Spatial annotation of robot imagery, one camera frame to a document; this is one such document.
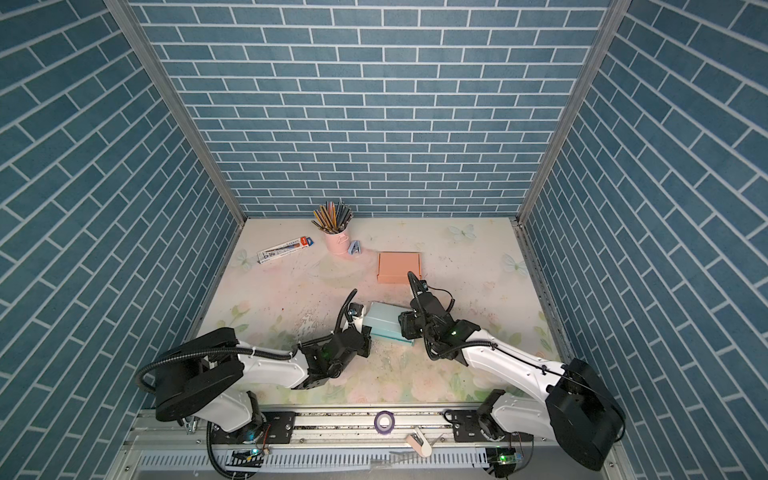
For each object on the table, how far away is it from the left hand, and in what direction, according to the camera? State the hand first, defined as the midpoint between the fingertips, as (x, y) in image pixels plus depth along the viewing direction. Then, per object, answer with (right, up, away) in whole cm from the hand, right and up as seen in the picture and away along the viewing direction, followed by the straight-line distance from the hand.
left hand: (372, 327), depth 87 cm
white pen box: (-34, +23, +22) cm, 46 cm away
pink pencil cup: (-14, +25, +18) cm, 34 cm away
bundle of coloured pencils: (-16, +34, +18) cm, 42 cm away
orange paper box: (+6, +17, +15) cm, 23 cm away
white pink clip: (+13, -23, -17) cm, 31 cm away
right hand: (+9, +4, -3) cm, 10 cm away
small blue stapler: (-9, +23, +22) cm, 33 cm away
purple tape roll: (+4, -19, -11) cm, 23 cm away
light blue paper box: (+4, +3, -4) cm, 6 cm away
